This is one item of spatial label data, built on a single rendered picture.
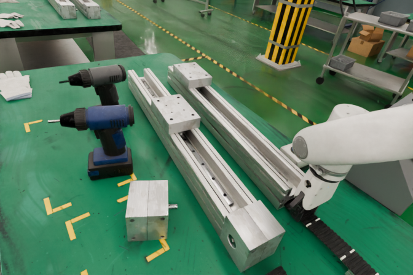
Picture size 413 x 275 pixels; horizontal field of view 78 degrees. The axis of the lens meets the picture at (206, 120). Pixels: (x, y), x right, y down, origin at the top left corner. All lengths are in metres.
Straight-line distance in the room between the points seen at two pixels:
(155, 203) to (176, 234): 0.11
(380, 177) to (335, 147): 0.45
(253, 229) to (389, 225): 0.45
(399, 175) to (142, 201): 0.70
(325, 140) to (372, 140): 0.07
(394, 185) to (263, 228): 0.46
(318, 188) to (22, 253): 0.66
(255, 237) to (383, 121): 0.33
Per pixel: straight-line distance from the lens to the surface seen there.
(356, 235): 0.85
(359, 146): 0.49
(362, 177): 0.96
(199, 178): 0.68
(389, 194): 0.95
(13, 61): 2.20
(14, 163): 0.93
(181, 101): 0.89
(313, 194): 0.66
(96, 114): 0.68
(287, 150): 0.89
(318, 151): 0.51
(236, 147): 0.84
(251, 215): 0.63
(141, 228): 0.64
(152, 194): 0.63
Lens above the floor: 1.37
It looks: 35 degrees down
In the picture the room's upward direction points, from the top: 8 degrees clockwise
